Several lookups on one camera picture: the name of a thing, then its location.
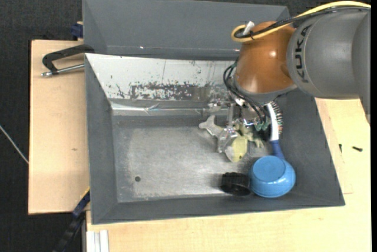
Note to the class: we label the grey metal bin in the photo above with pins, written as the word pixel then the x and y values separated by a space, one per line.
pixel 165 156

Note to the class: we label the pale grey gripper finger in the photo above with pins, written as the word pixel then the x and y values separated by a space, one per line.
pixel 212 126
pixel 226 142

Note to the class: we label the blue bowl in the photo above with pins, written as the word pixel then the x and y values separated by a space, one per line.
pixel 271 175

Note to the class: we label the white and blue brush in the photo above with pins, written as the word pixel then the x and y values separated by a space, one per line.
pixel 274 130

